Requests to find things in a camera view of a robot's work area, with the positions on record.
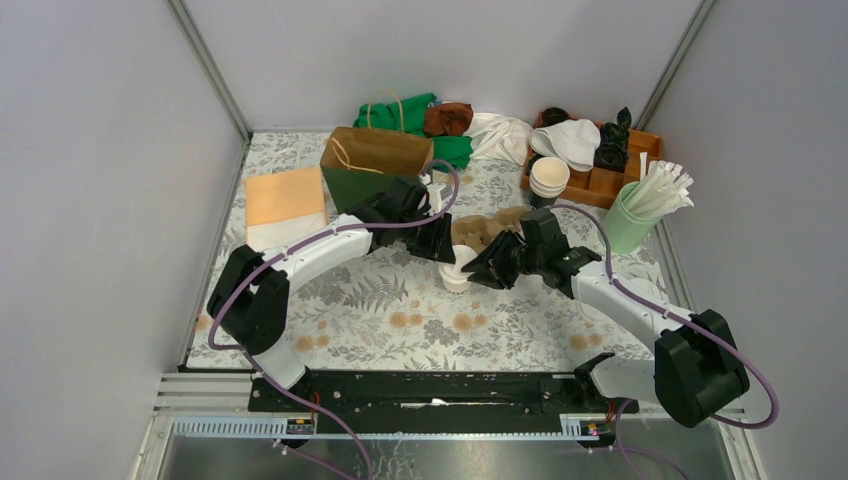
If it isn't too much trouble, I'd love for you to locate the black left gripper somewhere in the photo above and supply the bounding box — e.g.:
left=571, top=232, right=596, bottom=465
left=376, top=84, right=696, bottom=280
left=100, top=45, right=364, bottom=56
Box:
left=398, top=208, right=457, bottom=264

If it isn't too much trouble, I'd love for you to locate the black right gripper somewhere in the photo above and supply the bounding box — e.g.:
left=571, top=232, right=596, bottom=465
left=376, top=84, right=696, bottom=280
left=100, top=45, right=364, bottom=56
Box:
left=461, top=230, right=543, bottom=291

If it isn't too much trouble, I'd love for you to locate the green paper bag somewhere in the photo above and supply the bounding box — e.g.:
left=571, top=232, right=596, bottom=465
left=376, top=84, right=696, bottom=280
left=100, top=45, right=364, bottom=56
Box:
left=319, top=90, right=434, bottom=213

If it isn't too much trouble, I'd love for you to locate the single white paper cup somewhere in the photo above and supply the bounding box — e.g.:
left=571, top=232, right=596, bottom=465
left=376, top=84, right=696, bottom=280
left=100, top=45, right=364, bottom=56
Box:
left=439, top=265, right=471, bottom=294

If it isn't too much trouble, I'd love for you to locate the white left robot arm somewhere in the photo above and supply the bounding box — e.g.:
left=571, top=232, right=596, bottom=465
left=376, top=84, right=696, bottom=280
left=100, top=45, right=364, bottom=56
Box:
left=206, top=178, right=456, bottom=411

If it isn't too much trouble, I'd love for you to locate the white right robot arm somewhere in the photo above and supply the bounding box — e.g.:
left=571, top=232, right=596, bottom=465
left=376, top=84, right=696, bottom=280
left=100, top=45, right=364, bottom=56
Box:
left=461, top=209, right=751, bottom=428

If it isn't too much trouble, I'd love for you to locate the floral table mat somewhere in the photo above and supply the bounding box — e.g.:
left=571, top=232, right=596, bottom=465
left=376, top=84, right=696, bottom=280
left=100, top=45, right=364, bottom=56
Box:
left=185, top=132, right=685, bottom=371

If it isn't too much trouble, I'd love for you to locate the stack of paper cups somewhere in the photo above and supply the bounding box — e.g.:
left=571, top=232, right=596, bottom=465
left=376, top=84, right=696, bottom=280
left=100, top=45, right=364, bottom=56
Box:
left=528, top=157, right=570, bottom=209

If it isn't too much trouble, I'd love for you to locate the white cloth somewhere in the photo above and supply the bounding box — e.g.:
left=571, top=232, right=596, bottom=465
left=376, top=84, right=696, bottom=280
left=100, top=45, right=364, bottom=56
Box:
left=465, top=112, right=533, bottom=165

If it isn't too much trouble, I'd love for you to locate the brown cloth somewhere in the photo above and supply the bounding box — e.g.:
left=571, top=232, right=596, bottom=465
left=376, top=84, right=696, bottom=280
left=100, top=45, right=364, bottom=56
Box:
left=423, top=102, right=474, bottom=137

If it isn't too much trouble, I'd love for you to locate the green cloth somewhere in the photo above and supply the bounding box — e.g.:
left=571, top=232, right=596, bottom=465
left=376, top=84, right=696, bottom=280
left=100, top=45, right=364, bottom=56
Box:
left=352, top=93, right=472, bottom=170

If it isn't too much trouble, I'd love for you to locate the wooden compartment tray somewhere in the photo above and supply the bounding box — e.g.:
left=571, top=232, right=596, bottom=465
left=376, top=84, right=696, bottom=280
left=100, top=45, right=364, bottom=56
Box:
left=520, top=107, right=665, bottom=209

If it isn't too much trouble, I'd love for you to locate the green straw holder cup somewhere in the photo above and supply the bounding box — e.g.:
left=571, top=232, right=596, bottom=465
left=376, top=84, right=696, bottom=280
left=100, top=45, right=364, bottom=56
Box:
left=601, top=182, right=660, bottom=255

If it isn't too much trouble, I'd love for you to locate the white folded towel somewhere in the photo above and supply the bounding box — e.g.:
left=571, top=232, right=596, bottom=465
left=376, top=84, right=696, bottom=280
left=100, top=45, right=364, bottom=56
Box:
left=529, top=119, right=601, bottom=172

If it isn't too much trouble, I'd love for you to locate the black crumpled bag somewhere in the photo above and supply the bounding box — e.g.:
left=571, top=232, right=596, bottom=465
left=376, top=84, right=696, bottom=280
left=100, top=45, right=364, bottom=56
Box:
left=594, top=107, right=632, bottom=173

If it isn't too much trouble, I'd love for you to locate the white paper straws bundle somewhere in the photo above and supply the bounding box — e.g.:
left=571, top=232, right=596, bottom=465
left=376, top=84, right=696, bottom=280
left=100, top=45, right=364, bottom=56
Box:
left=623, top=153, right=694, bottom=219

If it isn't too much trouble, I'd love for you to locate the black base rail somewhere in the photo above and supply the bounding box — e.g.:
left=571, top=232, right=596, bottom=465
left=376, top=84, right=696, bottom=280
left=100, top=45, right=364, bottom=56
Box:
left=248, top=370, right=625, bottom=435

